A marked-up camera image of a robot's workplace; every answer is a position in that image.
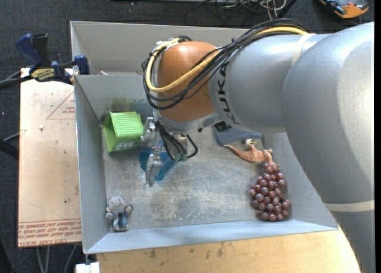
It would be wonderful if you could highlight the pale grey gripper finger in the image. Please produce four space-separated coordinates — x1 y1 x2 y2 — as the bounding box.
145 162 155 188
154 154 164 181

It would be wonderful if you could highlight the clear blue plastic cup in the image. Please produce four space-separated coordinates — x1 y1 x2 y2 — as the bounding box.
139 145 177 182

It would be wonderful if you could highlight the grey toy animal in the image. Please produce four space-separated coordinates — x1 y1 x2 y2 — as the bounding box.
105 196 134 232

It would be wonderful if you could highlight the grey metal bin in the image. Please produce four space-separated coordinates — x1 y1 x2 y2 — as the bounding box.
70 20 340 255

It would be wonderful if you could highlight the blue-grey flat thing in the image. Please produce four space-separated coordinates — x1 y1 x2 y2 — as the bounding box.
212 122 263 147

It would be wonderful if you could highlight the green toy house box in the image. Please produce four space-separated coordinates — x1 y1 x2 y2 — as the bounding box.
102 111 145 154

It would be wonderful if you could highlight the brown toy kangaroo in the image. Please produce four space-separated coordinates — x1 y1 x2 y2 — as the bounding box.
223 138 273 164

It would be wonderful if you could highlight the bunch of dark red grapes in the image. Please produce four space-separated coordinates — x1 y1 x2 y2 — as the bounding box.
248 162 292 222

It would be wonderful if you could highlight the brown cardboard board, red print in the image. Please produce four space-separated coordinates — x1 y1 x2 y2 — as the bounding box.
17 67 83 249

